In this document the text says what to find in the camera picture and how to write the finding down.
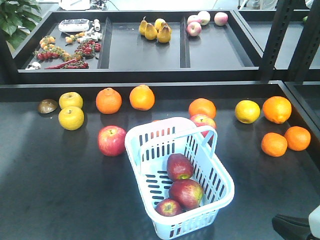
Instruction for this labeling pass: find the pink apple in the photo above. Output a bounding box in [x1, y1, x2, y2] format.
[197, 10, 211, 26]
[213, 12, 228, 27]
[186, 21, 202, 37]

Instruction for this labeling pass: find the yellow orange citrus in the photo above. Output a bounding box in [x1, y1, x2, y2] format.
[234, 100, 261, 124]

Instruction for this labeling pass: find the yellow pear apple upper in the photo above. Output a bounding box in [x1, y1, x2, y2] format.
[59, 91, 83, 109]

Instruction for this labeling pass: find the red apple far left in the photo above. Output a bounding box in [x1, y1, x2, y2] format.
[97, 125, 127, 157]

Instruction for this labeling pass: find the small orange lower left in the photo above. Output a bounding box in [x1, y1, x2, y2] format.
[261, 132, 288, 157]

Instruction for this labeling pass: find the pink apple back right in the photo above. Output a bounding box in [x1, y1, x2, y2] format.
[213, 12, 228, 27]

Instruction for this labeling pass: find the pink apple back left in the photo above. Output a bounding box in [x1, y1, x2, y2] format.
[186, 21, 202, 37]

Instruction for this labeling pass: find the orange with knob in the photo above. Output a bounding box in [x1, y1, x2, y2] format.
[95, 87, 122, 115]
[129, 84, 155, 111]

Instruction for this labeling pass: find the red apple middle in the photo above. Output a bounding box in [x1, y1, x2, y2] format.
[190, 114, 217, 129]

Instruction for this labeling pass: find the white electronic device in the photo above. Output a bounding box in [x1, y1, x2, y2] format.
[58, 18, 90, 33]

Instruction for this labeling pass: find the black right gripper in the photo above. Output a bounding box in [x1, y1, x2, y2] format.
[271, 214, 313, 240]

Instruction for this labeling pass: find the orange behind middle apple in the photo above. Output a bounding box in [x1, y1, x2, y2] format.
[188, 98, 217, 119]

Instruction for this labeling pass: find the white small parts pile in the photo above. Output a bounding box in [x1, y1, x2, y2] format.
[77, 19, 103, 43]

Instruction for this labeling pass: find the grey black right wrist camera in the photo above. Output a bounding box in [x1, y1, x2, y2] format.
[308, 205, 320, 239]

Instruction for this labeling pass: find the yellow pear apple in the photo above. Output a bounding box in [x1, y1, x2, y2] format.
[58, 106, 85, 131]
[59, 91, 83, 109]

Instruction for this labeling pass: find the yellow pear apple lower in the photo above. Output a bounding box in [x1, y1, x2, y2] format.
[58, 106, 85, 131]

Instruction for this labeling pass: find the small orange lower right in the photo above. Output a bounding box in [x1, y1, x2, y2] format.
[284, 126, 311, 151]

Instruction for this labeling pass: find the yellow brown pears group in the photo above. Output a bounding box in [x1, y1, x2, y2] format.
[138, 16, 172, 44]

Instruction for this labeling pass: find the green potted plant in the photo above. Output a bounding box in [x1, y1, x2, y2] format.
[0, 0, 42, 49]

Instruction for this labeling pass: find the red yellow apple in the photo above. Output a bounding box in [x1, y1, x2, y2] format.
[155, 198, 183, 217]
[166, 153, 194, 182]
[168, 179, 204, 211]

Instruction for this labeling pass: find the black upright post right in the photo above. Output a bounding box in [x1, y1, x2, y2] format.
[286, 0, 320, 82]

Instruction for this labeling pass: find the black wooden produce stand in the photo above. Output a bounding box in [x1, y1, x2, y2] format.
[0, 11, 320, 240]

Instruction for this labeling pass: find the brown half shell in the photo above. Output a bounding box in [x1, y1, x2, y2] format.
[37, 98, 58, 114]

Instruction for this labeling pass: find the orange with knob left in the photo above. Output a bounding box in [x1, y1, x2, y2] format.
[95, 87, 122, 115]

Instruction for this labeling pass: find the small orange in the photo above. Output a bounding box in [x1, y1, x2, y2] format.
[261, 132, 288, 157]
[150, 119, 176, 139]
[284, 126, 311, 151]

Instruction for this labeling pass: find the large orange right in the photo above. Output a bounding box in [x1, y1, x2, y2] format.
[262, 96, 292, 124]

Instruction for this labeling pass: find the white garlic bulb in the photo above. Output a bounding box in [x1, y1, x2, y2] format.
[25, 61, 42, 70]

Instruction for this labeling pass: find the pink apple back middle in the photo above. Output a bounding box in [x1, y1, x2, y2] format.
[197, 10, 211, 26]

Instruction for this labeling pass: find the red chili pepper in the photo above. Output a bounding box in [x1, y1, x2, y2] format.
[45, 58, 78, 70]

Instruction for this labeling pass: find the small orange centre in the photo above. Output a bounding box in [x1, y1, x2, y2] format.
[150, 119, 176, 139]

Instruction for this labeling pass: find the light blue plastic basket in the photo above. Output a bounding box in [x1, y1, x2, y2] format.
[124, 116, 236, 240]

